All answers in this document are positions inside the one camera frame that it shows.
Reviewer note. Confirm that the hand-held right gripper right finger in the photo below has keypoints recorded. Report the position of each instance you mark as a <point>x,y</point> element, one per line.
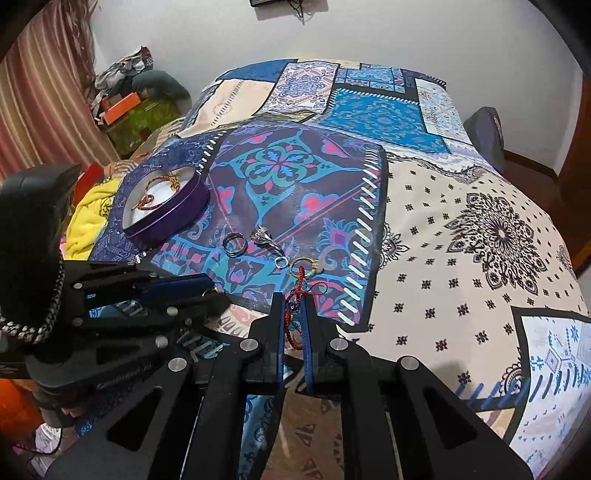
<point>308,344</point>

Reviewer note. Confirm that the yellow cloth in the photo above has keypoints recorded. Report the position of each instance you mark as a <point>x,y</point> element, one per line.
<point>92,217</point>

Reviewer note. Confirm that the orange box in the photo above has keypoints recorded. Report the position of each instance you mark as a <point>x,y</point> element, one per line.
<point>121,107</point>

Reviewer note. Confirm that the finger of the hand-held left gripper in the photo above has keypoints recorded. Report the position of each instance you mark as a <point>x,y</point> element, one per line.
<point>171,287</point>
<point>203,305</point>

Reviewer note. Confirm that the striped curtain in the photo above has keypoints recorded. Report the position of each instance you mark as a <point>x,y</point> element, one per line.
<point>41,92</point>

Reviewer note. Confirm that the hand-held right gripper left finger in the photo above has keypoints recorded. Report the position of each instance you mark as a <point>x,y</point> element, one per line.
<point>278,332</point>

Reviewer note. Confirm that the green patterned cloth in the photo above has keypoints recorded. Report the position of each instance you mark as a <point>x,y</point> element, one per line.
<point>143,120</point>

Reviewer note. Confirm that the black wall fixture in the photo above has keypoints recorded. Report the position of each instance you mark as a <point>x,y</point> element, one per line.
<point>265,2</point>

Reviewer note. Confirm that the wooden door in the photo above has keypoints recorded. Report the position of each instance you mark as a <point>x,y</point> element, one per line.
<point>577,175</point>

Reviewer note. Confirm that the purple heart-shaped tin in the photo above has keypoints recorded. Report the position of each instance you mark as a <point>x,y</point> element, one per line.
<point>175,218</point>

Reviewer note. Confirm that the pile of clothes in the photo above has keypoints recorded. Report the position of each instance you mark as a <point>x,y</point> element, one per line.
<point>122,69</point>

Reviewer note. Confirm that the patchwork printed blanket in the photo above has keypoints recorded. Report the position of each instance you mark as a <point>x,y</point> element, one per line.
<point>461,286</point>

